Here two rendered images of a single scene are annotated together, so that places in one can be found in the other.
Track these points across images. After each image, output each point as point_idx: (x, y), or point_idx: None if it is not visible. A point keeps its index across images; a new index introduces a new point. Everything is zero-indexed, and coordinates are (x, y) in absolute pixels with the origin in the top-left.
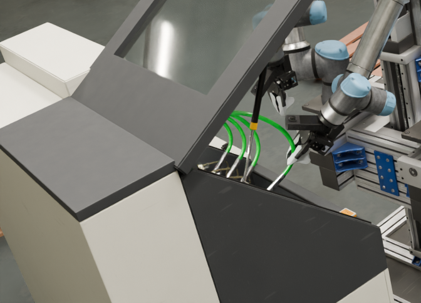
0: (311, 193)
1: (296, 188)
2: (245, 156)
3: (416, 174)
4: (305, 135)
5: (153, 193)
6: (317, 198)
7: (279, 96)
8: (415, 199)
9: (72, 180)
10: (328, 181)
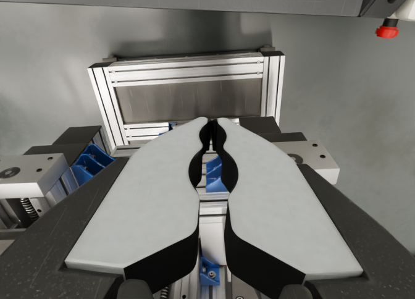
0: None
1: None
2: None
3: (4, 170)
4: None
5: None
6: None
7: (83, 262)
8: (75, 144)
9: None
10: (260, 121)
